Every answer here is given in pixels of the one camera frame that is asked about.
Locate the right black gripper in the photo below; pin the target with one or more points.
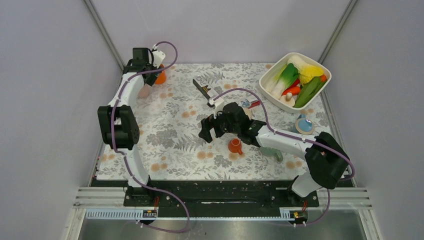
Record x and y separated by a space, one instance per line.
208 124

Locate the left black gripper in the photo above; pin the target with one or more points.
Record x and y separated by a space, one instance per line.
150 80

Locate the pink mug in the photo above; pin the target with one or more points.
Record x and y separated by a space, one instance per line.
144 91

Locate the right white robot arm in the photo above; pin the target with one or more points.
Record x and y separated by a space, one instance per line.
326 161

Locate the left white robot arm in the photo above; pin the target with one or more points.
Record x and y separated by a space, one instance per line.
118 124

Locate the orange enamel mug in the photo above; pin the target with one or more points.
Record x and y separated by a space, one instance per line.
161 78

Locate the floral beige mug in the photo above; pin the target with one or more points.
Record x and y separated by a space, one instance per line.
248 112

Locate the green ceramic mug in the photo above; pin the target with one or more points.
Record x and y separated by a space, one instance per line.
272 152

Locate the small orange cup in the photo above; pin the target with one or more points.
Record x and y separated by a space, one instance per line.
235 146

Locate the red and white box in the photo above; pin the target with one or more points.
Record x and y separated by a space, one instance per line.
249 103

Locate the floral tablecloth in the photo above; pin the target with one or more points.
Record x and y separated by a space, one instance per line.
169 124

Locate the black and white box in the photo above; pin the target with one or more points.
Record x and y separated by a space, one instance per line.
205 88

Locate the mushroom toy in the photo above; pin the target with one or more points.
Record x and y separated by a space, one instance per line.
288 99

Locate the white vegetable tray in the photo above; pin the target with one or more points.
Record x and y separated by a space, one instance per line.
269 80

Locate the red carrot toy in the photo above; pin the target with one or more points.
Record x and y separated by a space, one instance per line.
293 90

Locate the blue tape roll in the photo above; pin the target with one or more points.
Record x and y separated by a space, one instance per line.
303 125

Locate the green leek toy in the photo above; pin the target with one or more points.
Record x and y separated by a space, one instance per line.
285 80

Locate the green cucumber toy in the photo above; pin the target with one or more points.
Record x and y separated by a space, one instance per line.
308 91

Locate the napa cabbage toy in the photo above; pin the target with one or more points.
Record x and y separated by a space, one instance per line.
297 62

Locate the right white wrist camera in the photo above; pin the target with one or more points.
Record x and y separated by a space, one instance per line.
217 104

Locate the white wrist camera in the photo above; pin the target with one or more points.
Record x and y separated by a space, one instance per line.
158 56
217 104

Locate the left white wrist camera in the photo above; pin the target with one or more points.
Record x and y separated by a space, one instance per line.
158 56

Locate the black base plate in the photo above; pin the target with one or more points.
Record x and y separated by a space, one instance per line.
195 199

